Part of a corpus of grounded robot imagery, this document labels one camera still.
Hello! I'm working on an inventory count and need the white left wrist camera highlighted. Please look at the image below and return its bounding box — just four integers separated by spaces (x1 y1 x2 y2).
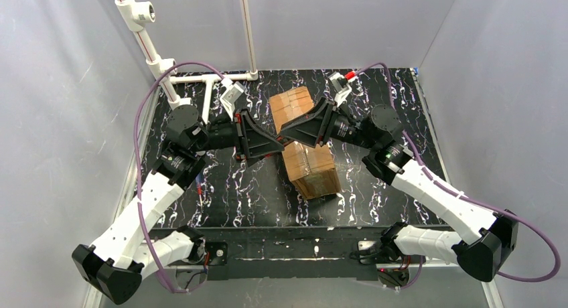
220 77 245 118

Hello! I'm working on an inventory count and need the purple cable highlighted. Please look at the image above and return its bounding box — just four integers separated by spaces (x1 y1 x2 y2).
132 61 225 295
354 62 562 284

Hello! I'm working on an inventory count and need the brown cardboard express box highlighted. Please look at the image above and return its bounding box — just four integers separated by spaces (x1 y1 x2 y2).
269 86 342 200

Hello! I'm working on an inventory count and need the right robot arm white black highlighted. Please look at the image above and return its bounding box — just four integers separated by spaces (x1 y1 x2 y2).
279 98 518 282

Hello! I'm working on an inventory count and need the white pvc pipe frame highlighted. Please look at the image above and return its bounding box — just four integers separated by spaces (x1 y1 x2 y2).
99 0 259 125

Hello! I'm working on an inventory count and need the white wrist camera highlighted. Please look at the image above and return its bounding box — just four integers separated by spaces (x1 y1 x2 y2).
329 72 356 106
220 77 245 118

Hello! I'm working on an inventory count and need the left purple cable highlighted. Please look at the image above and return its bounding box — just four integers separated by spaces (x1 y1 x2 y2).
132 61 225 295

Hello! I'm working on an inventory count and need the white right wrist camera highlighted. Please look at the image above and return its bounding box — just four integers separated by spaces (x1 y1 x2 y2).
329 72 356 106

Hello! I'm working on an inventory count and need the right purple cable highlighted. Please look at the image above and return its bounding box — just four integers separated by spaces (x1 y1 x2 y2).
354 62 562 284

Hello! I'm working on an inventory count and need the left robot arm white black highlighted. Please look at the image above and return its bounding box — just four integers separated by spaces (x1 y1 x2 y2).
72 105 284 305

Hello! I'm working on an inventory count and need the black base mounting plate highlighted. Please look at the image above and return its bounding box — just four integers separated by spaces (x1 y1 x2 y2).
162 225 445 282

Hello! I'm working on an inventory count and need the blue red small screwdriver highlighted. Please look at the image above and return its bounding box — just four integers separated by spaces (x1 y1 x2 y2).
195 173 204 210

